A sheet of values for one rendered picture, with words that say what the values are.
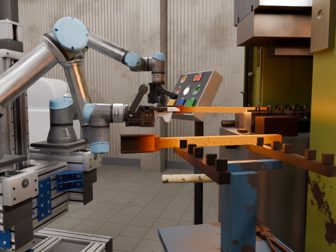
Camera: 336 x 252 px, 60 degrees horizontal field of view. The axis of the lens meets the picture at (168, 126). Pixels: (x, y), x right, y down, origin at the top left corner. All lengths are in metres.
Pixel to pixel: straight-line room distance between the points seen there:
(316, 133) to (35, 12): 5.08
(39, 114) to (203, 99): 2.96
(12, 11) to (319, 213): 1.42
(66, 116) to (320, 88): 1.16
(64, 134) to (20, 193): 0.52
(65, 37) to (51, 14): 4.32
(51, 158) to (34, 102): 2.69
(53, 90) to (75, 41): 3.07
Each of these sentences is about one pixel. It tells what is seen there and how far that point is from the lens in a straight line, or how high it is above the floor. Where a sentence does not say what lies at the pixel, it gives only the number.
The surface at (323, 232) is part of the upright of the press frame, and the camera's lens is 1.05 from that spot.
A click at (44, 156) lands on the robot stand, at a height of 0.75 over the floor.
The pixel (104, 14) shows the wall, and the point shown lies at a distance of 4.89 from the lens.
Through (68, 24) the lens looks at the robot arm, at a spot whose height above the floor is 1.29.
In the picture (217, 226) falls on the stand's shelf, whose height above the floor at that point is 0.67.
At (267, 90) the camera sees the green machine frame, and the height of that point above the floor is 1.08.
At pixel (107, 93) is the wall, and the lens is 4.71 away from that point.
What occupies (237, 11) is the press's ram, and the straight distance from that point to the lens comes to 1.37.
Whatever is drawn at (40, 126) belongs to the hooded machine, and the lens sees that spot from 4.20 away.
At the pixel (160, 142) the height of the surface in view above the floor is 0.93.
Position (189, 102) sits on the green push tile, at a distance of 1.60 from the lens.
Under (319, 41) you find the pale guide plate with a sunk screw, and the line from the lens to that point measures 1.00.
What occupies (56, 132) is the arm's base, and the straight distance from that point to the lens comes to 1.59.
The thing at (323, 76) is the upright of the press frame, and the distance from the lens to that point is 1.01.
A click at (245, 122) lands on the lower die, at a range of 1.19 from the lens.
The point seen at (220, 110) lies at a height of 1.00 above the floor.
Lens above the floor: 1.04
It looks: 5 degrees down
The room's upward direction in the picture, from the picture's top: straight up
